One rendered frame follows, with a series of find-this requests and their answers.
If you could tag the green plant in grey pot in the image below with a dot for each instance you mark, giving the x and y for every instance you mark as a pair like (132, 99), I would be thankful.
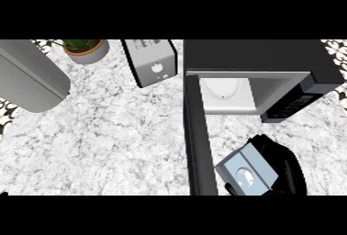
(91, 53)

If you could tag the large grey rounded appliance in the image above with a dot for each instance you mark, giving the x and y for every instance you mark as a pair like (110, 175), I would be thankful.
(27, 76)

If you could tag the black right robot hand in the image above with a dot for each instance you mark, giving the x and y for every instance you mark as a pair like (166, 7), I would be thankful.
(289, 174)

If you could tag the pale blue milk carton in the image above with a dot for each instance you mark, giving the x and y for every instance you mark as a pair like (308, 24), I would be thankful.
(246, 171)

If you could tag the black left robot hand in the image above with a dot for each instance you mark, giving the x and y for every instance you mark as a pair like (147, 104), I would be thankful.
(4, 193)

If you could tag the silver and black box appliance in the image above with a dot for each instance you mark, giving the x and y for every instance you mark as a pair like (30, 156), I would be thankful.
(154, 64)

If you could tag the black microwave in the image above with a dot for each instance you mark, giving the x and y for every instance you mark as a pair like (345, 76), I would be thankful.
(253, 55)

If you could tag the dark grey microwave door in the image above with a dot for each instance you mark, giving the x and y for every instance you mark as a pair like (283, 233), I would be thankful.
(198, 137)

